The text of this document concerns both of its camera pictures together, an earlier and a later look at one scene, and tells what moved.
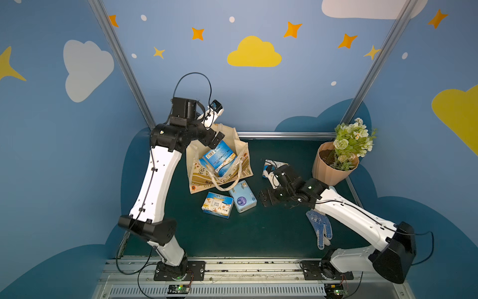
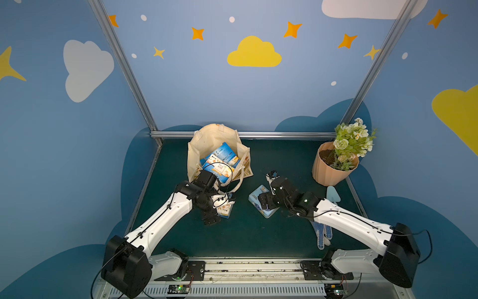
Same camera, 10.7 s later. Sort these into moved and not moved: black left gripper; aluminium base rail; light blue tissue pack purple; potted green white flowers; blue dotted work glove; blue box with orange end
Moved: light blue tissue pack purple; black left gripper
Not moved: blue dotted work glove; potted green white flowers; blue box with orange end; aluminium base rail
